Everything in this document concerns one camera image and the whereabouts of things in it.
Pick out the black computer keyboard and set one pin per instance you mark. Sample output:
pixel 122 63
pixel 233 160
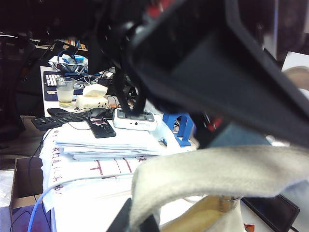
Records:
pixel 60 119

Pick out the row of books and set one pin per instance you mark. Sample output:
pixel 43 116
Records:
pixel 77 44

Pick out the white blood pressure monitor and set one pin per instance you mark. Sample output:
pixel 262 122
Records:
pixel 135 124

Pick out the beige canvas tote bag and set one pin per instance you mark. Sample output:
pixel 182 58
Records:
pixel 217 169

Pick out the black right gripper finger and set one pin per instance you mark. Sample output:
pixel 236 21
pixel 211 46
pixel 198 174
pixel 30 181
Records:
pixel 118 222

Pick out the black smartphone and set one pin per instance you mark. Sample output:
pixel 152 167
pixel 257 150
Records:
pixel 101 129

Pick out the black office chair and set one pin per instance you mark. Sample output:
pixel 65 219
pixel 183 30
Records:
pixel 14 84

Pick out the dark blue desk mat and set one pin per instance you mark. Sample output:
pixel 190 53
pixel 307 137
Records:
pixel 49 93

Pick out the stack of white papers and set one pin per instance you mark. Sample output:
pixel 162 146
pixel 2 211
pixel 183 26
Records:
pixel 108 145

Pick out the white tissue box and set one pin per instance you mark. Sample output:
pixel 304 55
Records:
pixel 89 102

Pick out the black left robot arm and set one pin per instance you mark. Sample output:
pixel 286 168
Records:
pixel 108 24

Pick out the frosted drinking glass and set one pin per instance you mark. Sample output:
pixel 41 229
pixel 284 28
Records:
pixel 64 94

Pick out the black computer mouse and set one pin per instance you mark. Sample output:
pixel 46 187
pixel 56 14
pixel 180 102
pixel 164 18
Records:
pixel 96 112

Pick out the brown cardboard box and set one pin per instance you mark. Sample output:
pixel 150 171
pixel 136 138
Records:
pixel 24 188

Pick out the blue headphones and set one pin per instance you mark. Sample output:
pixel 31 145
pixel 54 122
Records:
pixel 70 68

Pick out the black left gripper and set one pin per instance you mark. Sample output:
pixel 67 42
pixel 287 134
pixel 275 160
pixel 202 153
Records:
pixel 205 72

